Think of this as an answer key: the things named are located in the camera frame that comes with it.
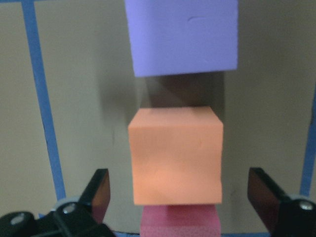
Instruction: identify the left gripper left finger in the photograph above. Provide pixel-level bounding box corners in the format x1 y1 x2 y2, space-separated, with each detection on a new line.
53 168 111 237

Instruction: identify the purple foam block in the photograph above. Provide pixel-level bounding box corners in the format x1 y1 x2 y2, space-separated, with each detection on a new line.
125 0 238 77

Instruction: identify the orange foam block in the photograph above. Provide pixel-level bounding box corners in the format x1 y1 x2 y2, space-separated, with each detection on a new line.
128 107 223 205

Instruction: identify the red foam block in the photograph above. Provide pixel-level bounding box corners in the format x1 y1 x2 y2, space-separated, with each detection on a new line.
140 204 221 237

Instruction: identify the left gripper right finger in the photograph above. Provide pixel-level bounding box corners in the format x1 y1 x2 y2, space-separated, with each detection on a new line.
247 167 316 237

